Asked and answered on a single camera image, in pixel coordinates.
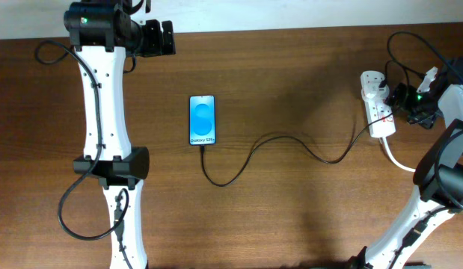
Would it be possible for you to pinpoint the black USB charging cable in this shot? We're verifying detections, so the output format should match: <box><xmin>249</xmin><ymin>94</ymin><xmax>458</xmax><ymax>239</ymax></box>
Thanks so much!
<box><xmin>200</xmin><ymin>59</ymin><xmax>411</xmax><ymax>188</ymax></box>

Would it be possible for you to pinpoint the blue screen smartphone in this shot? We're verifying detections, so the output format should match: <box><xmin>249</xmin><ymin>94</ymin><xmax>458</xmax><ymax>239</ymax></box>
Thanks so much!
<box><xmin>189</xmin><ymin>95</ymin><xmax>216</xmax><ymax>146</ymax></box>

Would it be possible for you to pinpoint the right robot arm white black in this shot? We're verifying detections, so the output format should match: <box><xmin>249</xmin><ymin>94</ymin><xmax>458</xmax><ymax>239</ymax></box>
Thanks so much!
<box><xmin>344</xmin><ymin>84</ymin><xmax>463</xmax><ymax>269</ymax></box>

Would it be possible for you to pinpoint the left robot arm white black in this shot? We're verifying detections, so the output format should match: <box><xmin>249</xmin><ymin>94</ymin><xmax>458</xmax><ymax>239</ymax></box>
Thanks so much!
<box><xmin>64</xmin><ymin>0</ymin><xmax>176</xmax><ymax>268</ymax></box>

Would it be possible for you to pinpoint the white USB charger plug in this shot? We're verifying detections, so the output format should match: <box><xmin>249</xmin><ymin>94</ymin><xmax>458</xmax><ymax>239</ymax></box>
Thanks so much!
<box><xmin>361</xmin><ymin>83</ymin><xmax>389</xmax><ymax>102</ymax></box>

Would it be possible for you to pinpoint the white power strip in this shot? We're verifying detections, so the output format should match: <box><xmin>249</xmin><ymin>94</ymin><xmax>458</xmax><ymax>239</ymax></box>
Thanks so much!
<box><xmin>360</xmin><ymin>70</ymin><xmax>396</xmax><ymax>138</ymax></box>

